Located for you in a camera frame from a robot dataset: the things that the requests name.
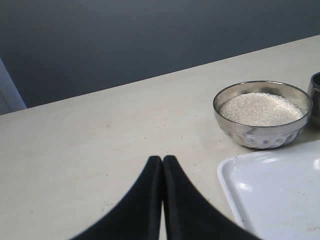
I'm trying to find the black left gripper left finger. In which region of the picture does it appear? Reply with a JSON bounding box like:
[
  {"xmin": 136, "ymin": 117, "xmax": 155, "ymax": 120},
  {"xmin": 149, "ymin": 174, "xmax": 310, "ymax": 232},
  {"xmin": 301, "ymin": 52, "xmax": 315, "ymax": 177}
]
[{"xmin": 73, "ymin": 156, "xmax": 162, "ymax": 240}]

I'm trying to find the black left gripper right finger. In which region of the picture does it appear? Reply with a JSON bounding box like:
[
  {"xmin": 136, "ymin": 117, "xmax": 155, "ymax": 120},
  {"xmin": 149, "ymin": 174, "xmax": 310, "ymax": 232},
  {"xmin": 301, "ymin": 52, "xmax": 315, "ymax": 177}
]
[{"xmin": 163, "ymin": 155, "xmax": 258, "ymax": 240}]

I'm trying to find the steel bowl of rice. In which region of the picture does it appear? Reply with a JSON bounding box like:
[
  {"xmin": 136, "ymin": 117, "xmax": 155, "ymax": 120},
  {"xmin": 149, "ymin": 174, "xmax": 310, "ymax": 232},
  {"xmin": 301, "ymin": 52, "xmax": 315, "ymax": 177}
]
[{"xmin": 212, "ymin": 80, "xmax": 313, "ymax": 150}]

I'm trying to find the small steel cup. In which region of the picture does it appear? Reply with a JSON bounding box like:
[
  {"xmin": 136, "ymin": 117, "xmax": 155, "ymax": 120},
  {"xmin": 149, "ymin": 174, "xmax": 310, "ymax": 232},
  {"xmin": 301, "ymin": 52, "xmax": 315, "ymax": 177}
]
[{"xmin": 307, "ymin": 72, "xmax": 320, "ymax": 128}]

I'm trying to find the white plastic tray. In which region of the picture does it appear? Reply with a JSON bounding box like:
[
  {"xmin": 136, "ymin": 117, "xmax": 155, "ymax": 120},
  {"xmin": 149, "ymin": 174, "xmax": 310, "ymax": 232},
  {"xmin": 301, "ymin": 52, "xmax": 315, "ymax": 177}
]
[{"xmin": 217, "ymin": 140, "xmax": 320, "ymax": 240}]

